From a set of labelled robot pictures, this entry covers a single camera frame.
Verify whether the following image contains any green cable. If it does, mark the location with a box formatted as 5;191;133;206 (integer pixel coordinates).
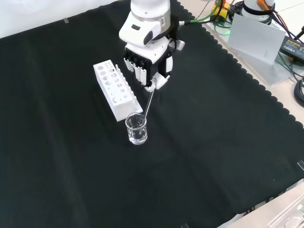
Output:
179;8;216;26

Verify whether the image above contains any black cable coil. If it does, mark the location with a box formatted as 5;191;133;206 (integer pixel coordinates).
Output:
294;79;304;107

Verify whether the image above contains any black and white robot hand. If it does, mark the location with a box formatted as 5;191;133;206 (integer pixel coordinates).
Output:
123;37;176;93

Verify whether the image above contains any black bench cloth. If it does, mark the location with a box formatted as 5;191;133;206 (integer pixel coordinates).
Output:
0;0;304;228

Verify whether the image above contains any yellow stop button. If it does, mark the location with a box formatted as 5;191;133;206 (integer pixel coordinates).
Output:
212;0;231;20

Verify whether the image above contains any clear glass beaker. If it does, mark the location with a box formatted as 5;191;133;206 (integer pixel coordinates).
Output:
125;112;148;146

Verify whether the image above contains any black power adapter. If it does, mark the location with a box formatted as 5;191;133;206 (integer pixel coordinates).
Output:
278;35;304;61

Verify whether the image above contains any white test tube rack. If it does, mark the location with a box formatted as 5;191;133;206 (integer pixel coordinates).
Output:
93;59;143;123

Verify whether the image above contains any clear glass rod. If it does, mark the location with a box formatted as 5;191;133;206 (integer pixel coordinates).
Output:
139;86;156;137

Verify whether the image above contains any pale upright board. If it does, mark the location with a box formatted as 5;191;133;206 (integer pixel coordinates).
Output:
227;11;287;66

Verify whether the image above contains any silver metal case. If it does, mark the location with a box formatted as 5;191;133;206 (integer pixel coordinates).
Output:
227;186;304;228

